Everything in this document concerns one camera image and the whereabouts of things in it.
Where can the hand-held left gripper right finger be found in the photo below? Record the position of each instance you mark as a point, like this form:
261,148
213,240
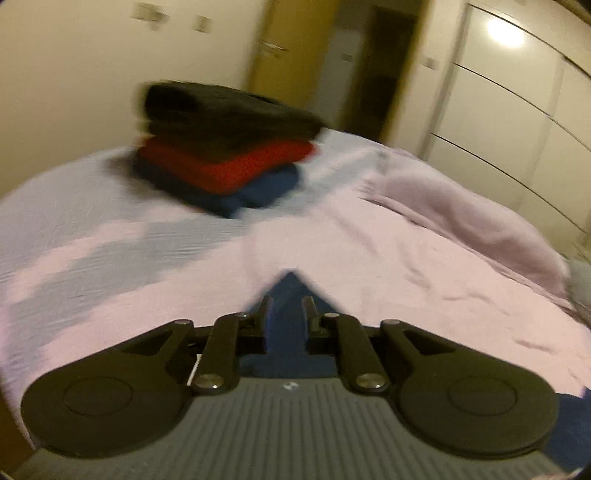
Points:
310,323

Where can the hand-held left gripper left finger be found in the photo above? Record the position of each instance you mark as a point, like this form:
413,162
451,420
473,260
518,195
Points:
265,323

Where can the dark blue jeans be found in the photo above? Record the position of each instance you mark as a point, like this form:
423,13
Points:
288,300

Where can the blue folded garment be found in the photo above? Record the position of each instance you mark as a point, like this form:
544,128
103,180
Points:
263,189

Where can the lavender herringbone duvet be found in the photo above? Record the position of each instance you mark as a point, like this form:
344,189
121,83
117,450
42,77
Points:
138,258

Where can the red folded garment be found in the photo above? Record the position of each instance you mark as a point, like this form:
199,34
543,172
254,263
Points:
221,168

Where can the pink fleece blanket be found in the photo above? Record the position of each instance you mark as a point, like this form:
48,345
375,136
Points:
461,217

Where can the black folded garment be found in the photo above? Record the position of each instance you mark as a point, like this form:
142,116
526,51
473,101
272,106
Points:
221,110

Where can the grey pillow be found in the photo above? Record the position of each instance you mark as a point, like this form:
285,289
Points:
579,281

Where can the white wardrobe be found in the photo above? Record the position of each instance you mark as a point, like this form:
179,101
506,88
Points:
508,115

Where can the wooden door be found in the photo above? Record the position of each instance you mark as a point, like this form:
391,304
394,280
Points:
286,27

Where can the wooden door frame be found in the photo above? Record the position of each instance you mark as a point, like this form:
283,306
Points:
408,69

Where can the white wall switch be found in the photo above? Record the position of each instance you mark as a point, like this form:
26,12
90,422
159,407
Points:
202,24
147,11
430,62

